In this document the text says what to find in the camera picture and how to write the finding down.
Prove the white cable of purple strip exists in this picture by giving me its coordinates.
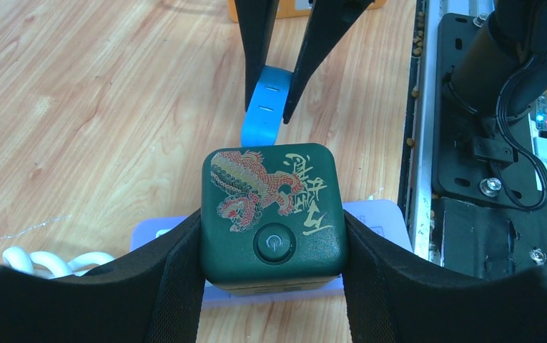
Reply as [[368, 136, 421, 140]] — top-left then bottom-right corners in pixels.
[[1, 246, 117, 280]]

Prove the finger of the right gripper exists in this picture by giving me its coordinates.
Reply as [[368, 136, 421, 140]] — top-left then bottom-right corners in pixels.
[[283, 0, 372, 124], [235, 0, 279, 110]]

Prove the dark green dragon cube plug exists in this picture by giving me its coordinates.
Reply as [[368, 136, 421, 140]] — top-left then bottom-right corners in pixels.
[[200, 143, 348, 295]]

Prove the orange power strip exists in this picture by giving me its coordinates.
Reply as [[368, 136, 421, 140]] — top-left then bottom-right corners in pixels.
[[227, 0, 389, 24]]

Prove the blue cube plug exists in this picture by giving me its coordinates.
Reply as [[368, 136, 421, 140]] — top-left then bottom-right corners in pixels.
[[240, 66, 292, 147]]

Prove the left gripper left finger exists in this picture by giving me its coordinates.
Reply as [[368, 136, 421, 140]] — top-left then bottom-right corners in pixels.
[[0, 212, 205, 342]]

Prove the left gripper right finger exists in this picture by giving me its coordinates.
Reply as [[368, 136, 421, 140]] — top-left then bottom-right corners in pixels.
[[343, 214, 547, 342]]

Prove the purple power strip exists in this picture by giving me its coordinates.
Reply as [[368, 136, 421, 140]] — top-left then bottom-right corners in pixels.
[[130, 200, 413, 309]]

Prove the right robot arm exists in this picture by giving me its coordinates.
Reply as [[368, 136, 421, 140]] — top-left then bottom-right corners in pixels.
[[234, 1, 547, 124]]

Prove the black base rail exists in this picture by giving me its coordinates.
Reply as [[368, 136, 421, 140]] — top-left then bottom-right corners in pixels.
[[408, 1, 547, 280]]

